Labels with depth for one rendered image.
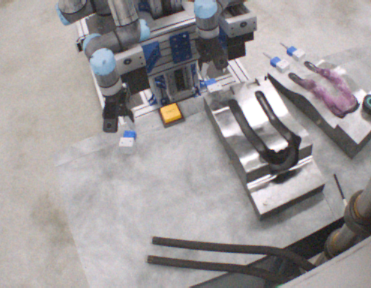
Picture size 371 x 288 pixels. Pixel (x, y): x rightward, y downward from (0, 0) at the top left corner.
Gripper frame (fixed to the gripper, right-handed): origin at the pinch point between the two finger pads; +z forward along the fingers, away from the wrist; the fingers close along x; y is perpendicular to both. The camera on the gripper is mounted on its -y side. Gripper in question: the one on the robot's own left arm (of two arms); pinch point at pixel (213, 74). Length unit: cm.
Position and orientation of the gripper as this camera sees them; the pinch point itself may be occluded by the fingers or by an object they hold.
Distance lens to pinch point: 164.2
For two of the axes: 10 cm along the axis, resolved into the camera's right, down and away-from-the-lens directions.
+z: 1.0, 5.5, 8.3
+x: -9.3, 3.4, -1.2
